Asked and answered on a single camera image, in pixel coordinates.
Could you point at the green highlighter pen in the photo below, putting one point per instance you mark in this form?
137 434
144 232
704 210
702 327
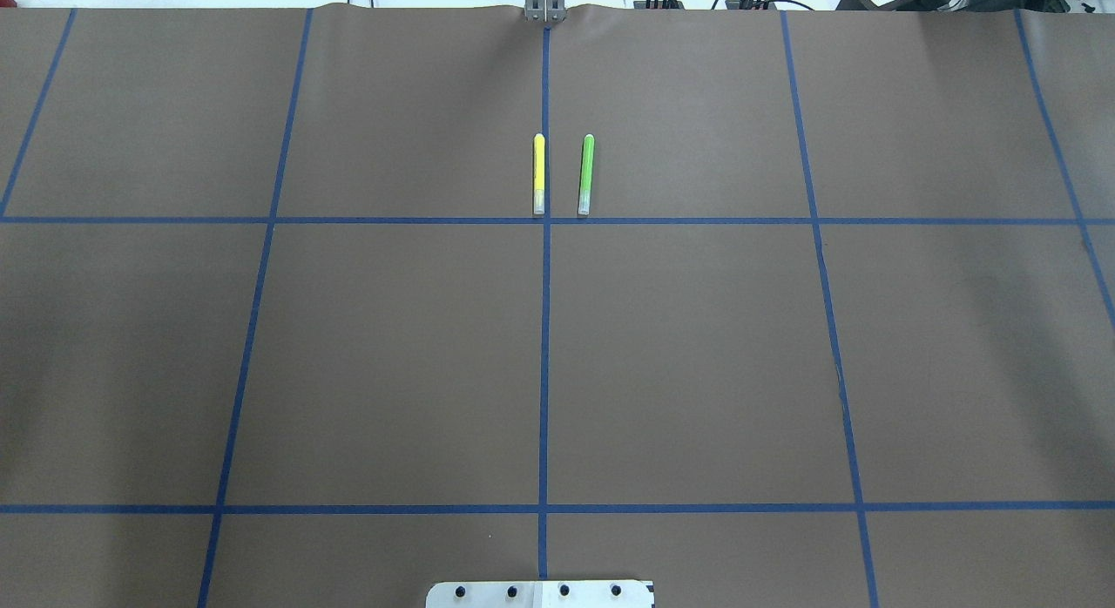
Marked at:
586 176

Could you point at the yellow highlighter pen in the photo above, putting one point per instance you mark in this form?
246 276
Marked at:
539 145

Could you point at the aluminium frame post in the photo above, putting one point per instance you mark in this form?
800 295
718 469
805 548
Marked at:
545 11

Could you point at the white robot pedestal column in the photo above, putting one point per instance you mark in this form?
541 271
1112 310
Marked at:
543 593

